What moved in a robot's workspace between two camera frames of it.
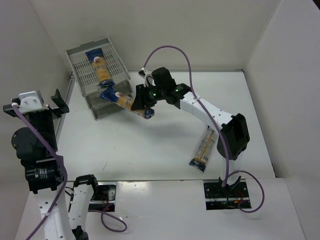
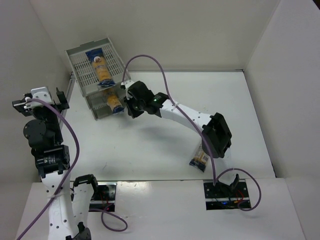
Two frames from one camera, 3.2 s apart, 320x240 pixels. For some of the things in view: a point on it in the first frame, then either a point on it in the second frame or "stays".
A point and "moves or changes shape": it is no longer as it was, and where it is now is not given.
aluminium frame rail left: [62, 118] stays
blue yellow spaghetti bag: [109, 94] moves or changes shape
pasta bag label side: [96, 57] stays
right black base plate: [218, 197] stays
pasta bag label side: [200, 159] stays
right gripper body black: [139, 99] to [133, 100]
